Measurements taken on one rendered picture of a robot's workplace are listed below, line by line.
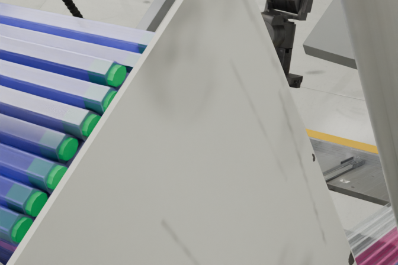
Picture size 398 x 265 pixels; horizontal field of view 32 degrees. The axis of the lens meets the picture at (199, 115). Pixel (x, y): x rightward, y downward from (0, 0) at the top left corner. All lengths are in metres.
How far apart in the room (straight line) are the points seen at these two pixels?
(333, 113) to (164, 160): 2.08
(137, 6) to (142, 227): 2.73
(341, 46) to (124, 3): 1.50
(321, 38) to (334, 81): 0.69
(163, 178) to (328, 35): 1.49
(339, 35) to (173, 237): 1.47
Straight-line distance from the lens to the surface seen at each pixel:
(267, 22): 1.35
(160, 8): 0.82
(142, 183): 0.26
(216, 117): 0.29
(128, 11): 2.98
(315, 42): 1.73
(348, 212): 2.14
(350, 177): 1.25
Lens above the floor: 1.88
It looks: 49 degrees down
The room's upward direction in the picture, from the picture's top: 30 degrees counter-clockwise
